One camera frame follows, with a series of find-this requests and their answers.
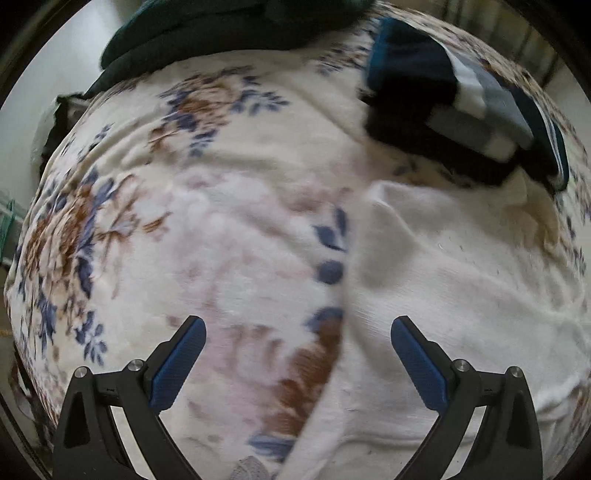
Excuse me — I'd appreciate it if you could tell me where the grey knit cloth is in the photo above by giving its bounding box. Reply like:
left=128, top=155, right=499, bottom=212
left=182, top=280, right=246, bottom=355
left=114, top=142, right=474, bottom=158
left=230, top=456, right=271, bottom=480

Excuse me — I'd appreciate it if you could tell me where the folded navy striped garment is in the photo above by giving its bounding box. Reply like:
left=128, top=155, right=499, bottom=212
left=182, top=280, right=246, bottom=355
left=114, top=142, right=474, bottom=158
left=362, top=17, right=570, bottom=192

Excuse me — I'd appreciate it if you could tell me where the floral printed blanket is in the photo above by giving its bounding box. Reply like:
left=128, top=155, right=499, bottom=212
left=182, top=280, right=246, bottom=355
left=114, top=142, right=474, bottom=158
left=4, top=2, right=591, bottom=480

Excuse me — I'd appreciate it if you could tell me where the white knit garment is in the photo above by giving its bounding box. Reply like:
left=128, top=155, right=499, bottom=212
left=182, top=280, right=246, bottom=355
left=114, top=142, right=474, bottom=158
left=277, top=178, right=591, bottom=480

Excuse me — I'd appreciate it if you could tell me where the dark green cloth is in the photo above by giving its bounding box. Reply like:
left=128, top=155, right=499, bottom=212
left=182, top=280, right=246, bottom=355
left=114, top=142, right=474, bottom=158
left=84, top=0, right=377, bottom=97

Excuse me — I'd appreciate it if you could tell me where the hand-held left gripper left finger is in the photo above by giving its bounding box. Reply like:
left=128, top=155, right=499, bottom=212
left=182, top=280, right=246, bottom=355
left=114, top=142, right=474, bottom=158
left=54, top=315, right=207, bottom=480

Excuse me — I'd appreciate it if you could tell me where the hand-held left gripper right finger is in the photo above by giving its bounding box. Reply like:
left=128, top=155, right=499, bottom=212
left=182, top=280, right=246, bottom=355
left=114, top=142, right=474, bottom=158
left=390, top=316, right=544, bottom=480

